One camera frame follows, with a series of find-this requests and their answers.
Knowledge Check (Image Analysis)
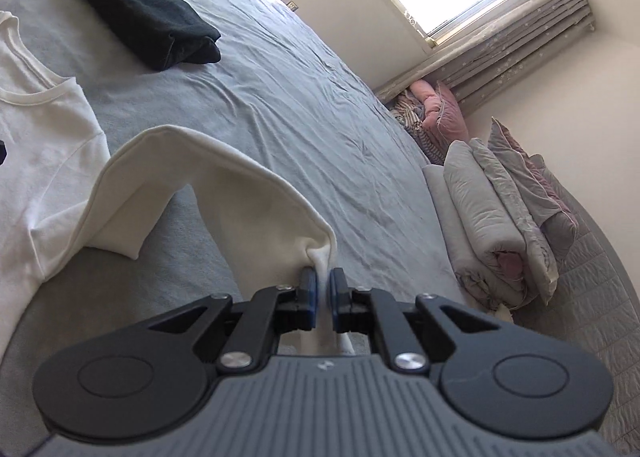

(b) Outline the white Winnie sweatshirt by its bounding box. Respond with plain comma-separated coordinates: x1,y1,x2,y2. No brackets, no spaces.
1,13,337,342

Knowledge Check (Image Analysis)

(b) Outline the folded grey quilt stack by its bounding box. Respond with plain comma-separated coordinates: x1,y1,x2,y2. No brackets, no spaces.
423,120,578,311

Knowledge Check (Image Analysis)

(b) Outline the folded black garment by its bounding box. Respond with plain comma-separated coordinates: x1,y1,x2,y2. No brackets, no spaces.
86,0,221,71

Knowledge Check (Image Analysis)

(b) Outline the pink pillow pile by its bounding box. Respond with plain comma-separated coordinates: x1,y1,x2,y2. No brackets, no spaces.
390,80,470,165

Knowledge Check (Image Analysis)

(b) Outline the grey bed sheet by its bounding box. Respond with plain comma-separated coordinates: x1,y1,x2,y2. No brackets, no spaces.
1,0,472,451

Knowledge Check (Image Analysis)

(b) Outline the right grey star curtain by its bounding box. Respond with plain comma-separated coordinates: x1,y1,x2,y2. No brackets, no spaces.
375,0,596,112

